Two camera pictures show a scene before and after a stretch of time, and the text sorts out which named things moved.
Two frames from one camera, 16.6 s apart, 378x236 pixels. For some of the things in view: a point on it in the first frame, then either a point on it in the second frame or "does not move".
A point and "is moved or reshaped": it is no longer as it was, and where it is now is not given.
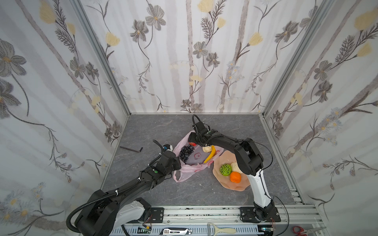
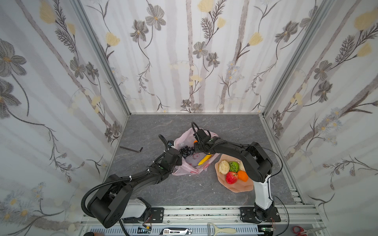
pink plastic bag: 195,162 is moved or reshaped
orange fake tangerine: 235,177 is moved or reshaped
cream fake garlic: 207,149 is moved or reshaped
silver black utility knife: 175,231 does not move
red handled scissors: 300,231 does not move
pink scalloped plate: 228,157 is moved or reshaped
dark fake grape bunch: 185,151 does not move
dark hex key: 129,149 does not move
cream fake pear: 235,167 is moved or reshaped
